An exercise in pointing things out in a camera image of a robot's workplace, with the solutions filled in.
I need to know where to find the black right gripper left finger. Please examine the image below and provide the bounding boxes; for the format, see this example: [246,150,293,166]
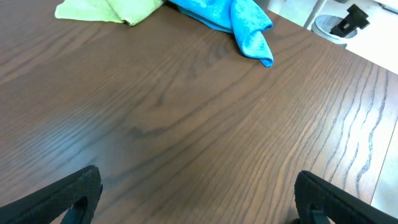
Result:
[1,165,103,224]

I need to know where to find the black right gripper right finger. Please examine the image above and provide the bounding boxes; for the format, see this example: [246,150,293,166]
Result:
[294,170,397,224]

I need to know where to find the crumpled green cloth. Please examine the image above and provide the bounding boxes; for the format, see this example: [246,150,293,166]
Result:
[55,0,165,26]

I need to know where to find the grey waste bin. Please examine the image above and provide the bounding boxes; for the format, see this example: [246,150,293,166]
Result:
[311,15,358,48]

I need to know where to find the blue object at edge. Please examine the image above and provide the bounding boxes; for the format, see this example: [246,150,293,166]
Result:
[171,0,274,67]

